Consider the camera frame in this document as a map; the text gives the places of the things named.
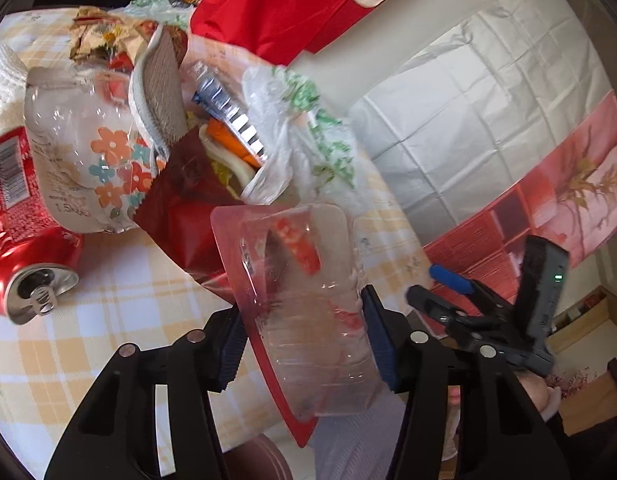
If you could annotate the white green plastic bag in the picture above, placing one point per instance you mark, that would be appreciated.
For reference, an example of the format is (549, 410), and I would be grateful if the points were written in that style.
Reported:
(310, 154)

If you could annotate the clear floral plastic bottle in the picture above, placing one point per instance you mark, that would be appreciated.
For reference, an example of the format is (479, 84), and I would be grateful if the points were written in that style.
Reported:
(93, 165)

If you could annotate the crushed red soda can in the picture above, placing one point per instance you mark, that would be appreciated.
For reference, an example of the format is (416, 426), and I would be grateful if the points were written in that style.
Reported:
(38, 258)

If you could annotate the clear red blister pack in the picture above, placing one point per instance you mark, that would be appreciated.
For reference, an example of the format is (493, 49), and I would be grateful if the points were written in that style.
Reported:
(295, 278)

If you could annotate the white foam net sleeve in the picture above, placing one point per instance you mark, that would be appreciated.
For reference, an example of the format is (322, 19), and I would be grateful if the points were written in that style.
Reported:
(13, 75)

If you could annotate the white wall covering sheet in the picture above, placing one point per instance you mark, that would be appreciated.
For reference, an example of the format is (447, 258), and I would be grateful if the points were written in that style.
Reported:
(473, 112)

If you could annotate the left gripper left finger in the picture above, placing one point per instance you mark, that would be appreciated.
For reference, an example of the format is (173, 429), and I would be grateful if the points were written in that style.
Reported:
(112, 434)

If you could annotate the person's right hand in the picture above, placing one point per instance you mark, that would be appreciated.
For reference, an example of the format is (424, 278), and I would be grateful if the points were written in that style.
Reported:
(546, 399)

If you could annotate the red hanging apron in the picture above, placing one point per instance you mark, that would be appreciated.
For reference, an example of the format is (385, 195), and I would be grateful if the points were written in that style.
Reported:
(278, 30)

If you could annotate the crumpled brown paper wrapper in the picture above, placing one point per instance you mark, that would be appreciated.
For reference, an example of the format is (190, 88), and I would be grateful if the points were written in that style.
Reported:
(100, 37)

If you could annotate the dark red snack bag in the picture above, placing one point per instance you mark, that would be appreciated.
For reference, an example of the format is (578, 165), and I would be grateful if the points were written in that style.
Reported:
(176, 214)

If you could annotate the yellow plaid tablecloth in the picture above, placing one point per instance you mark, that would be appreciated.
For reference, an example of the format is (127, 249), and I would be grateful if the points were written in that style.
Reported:
(129, 291)

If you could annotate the silver blue blister wrapper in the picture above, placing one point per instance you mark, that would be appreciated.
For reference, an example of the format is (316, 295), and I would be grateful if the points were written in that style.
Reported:
(222, 104)

